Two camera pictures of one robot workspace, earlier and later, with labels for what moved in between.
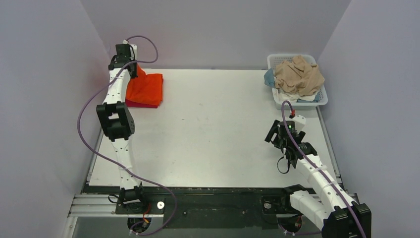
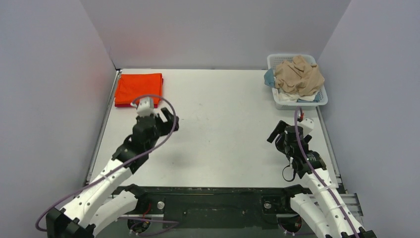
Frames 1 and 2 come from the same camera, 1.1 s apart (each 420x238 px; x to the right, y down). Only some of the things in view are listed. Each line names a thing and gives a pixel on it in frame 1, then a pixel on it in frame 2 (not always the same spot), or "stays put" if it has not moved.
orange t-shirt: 146,89 stays put
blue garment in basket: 269,80 stays put
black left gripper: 131,69 → 155,120
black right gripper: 274,135 stays put
